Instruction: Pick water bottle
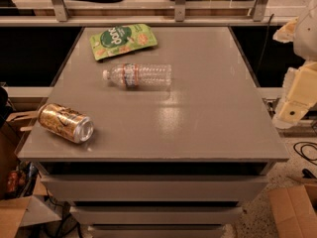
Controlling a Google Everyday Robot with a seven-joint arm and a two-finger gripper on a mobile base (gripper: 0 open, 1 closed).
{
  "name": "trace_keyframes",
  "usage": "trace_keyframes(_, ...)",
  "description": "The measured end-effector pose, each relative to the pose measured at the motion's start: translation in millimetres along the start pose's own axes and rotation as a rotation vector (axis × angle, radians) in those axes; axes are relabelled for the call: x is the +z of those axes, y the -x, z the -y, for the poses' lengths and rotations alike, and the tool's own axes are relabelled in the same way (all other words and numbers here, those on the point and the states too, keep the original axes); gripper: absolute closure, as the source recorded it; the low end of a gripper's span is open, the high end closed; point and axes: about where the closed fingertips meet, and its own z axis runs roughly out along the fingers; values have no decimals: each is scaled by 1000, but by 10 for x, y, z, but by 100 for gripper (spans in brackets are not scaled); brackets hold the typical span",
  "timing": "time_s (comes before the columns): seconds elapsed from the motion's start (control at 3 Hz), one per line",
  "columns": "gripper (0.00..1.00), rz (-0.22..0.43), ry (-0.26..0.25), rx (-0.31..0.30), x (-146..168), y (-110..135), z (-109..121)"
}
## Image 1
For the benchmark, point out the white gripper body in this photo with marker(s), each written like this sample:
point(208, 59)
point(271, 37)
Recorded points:
point(308, 35)

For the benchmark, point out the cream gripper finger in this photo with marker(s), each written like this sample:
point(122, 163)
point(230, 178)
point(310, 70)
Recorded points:
point(285, 34)
point(299, 94)

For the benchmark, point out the clear plastic water bottle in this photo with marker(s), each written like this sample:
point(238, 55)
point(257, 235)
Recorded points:
point(136, 75)

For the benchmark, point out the cardboard box right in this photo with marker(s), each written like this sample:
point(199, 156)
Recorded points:
point(294, 210)

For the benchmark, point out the cardboard box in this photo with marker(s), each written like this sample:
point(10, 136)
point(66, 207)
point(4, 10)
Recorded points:
point(22, 211)
point(294, 210)

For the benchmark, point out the grey drawer cabinet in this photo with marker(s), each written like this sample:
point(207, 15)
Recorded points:
point(177, 163)

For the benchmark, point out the green snack pouch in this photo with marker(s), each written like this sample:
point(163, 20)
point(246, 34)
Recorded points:
point(120, 40)

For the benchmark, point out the gold soda can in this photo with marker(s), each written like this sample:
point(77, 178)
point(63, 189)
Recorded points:
point(66, 122)

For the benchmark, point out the metal shelf rack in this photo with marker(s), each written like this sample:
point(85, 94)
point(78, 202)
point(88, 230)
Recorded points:
point(154, 12)

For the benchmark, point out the cardboard box left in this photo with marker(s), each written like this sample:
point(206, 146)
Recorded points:
point(22, 211)

